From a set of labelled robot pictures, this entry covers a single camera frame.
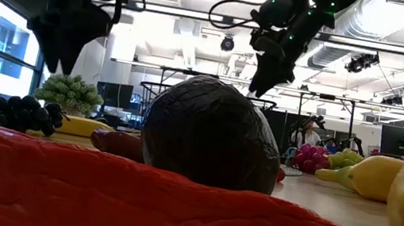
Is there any black track light cluster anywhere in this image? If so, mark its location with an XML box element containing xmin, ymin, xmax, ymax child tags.
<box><xmin>344</xmin><ymin>49</ymin><xmax>382</xmax><ymax>78</ymax></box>
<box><xmin>382</xmin><ymin>91</ymin><xmax>404</xmax><ymax>108</ymax></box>

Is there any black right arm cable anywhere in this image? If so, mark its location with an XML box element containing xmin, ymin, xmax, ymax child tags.
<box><xmin>206</xmin><ymin>0</ymin><xmax>267</xmax><ymax>36</ymax></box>

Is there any dark purple cabbage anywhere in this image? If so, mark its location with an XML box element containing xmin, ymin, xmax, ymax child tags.
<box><xmin>134</xmin><ymin>66</ymin><xmax>292</xmax><ymax>197</ymax></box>

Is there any black partition panel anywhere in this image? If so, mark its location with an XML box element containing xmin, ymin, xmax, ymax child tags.
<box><xmin>260</xmin><ymin>109</ymin><xmax>312</xmax><ymax>158</ymax></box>

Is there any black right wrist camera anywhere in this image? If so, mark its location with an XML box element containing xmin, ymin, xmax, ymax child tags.
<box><xmin>250</xmin><ymin>0</ymin><xmax>299</xmax><ymax>32</ymax></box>

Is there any long ceiling light strip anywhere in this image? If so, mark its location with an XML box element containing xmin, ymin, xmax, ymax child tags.
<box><xmin>33</xmin><ymin>0</ymin><xmax>404</xmax><ymax>56</ymax></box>

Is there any black computer monitor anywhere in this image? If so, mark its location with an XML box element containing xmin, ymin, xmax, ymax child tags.
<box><xmin>378</xmin><ymin>123</ymin><xmax>404</xmax><ymax>158</ymax></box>
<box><xmin>94</xmin><ymin>80</ymin><xmax>134</xmax><ymax>110</ymax></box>

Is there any grey round mat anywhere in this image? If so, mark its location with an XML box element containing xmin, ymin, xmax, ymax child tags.
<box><xmin>277</xmin><ymin>163</ymin><xmax>305</xmax><ymax>179</ymax></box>

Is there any large window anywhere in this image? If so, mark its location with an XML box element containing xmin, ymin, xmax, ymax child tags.
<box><xmin>0</xmin><ymin>0</ymin><xmax>57</xmax><ymax>103</ymax></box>

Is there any pink grape bunch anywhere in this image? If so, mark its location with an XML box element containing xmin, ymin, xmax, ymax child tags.
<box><xmin>289</xmin><ymin>140</ymin><xmax>334</xmax><ymax>177</ymax></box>

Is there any person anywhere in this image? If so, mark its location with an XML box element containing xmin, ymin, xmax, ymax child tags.
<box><xmin>287</xmin><ymin>116</ymin><xmax>325</xmax><ymax>152</ymax></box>

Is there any long bright red pepper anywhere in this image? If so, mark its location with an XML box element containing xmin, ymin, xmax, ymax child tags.
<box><xmin>0</xmin><ymin>125</ymin><xmax>404</xmax><ymax>226</ymax></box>

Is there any yellow banana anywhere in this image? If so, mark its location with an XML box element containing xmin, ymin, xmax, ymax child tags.
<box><xmin>313</xmin><ymin>160</ymin><xmax>362</xmax><ymax>192</ymax></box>
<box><xmin>55</xmin><ymin>113</ymin><xmax>117</xmax><ymax>141</ymax></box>

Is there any black metal rack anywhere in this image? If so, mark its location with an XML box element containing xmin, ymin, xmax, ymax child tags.
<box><xmin>106</xmin><ymin>58</ymin><xmax>358</xmax><ymax>131</ymax></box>

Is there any green grape bunch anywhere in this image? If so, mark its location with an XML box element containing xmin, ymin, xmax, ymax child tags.
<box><xmin>325</xmin><ymin>145</ymin><xmax>367</xmax><ymax>174</ymax></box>

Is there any dark red chili pepper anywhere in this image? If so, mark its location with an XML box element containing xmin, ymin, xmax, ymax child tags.
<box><xmin>87</xmin><ymin>125</ymin><xmax>148</xmax><ymax>164</ymax></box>

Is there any silver ventilation duct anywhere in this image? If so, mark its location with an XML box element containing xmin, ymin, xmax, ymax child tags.
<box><xmin>307</xmin><ymin>0</ymin><xmax>394</xmax><ymax>80</ymax></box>

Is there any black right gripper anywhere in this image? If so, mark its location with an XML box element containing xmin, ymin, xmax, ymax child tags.
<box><xmin>242</xmin><ymin>18</ymin><xmax>318</xmax><ymax>105</ymax></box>

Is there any green potted plant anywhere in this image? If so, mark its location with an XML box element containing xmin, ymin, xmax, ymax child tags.
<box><xmin>32</xmin><ymin>68</ymin><xmax>108</xmax><ymax>121</ymax></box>

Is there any black grape bunch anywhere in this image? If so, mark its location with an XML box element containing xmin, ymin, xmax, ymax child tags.
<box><xmin>0</xmin><ymin>90</ymin><xmax>68</xmax><ymax>140</ymax></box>

